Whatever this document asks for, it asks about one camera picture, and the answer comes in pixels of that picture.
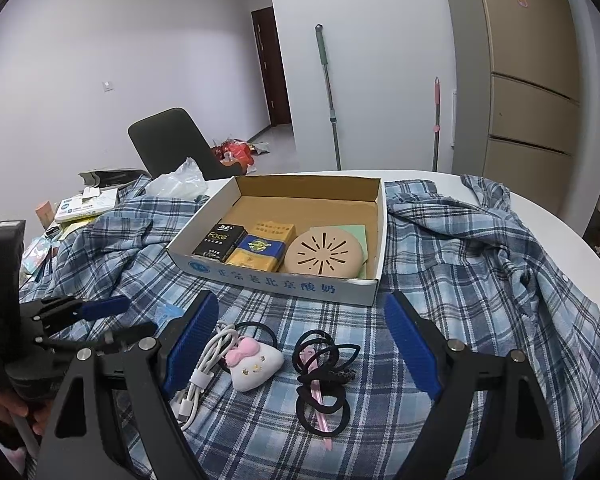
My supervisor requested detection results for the white pink bow pouch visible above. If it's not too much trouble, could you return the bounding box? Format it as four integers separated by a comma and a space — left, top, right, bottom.
224, 337, 285, 392

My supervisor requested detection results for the pastel printed packet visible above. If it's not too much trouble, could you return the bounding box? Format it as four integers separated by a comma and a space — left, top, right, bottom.
22, 235, 63, 276

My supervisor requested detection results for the gold refrigerator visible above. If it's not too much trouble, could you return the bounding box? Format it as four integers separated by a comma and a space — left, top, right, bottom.
450, 0, 588, 221

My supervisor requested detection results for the blue yellow tissue packet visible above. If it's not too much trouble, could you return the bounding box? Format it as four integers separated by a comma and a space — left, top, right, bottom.
225, 233, 287, 272

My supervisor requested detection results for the black tissue packet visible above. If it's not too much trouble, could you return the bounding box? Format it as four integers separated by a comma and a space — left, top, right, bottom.
192, 222, 247, 264

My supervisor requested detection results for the white plastic bag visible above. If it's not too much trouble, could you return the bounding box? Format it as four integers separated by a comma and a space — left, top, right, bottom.
145, 157, 208, 201

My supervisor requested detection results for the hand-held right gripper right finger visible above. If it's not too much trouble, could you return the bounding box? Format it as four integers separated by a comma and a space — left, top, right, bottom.
384, 290, 566, 480

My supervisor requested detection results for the printed cardboard box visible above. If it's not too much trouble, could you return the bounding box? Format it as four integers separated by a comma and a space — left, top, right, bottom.
166, 175, 387, 308

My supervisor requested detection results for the black hair tie bundle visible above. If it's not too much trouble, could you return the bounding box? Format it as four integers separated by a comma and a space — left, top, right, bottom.
292, 329, 358, 436

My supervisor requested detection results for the orange tissue packet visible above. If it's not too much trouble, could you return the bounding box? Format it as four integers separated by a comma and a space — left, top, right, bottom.
250, 220, 297, 246

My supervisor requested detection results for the round beige vented disc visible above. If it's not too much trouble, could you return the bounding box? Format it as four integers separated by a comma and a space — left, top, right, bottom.
283, 226, 367, 278

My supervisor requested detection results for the light green snap pouch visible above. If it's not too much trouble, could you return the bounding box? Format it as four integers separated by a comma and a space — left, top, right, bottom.
341, 224, 370, 277

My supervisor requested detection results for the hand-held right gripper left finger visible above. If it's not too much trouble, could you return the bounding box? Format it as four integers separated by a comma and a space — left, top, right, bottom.
35, 290, 220, 480

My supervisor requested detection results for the blue plaid shirt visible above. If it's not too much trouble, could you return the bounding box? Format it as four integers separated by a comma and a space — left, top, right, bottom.
20, 175, 600, 480

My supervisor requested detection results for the dark grey chair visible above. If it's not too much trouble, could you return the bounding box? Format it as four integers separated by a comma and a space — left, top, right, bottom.
128, 107, 233, 181

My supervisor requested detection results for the green handled mop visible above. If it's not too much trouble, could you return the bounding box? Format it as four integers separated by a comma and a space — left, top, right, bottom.
314, 24, 342, 171

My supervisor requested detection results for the light blue packet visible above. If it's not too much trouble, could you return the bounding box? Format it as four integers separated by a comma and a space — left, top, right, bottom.
157, 302, 186, 326

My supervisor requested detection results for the red plastic bag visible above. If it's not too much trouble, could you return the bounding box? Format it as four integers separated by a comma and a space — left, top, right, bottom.
215, 140, 256, 166

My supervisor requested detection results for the pink handled broom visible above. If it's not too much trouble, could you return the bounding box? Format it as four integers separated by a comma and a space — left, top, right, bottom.
431, 77, 442, 173

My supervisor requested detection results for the white box with blue label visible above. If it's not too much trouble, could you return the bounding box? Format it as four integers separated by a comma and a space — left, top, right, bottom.
55, 189, 118, 223

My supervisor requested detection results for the dark wooden door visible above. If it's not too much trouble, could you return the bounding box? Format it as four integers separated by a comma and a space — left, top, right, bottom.
251, 6, 293, 127

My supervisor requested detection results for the person's left hand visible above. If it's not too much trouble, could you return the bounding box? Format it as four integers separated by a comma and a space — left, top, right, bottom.
0, 387, 56, 453

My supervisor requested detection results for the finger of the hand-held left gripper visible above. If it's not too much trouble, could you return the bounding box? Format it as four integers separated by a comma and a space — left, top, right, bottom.
22, 295, 131, 333
32, 322, 158, 357

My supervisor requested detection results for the white charging cable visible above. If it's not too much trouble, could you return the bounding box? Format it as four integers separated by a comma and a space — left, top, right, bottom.
175, 324, 243, 431

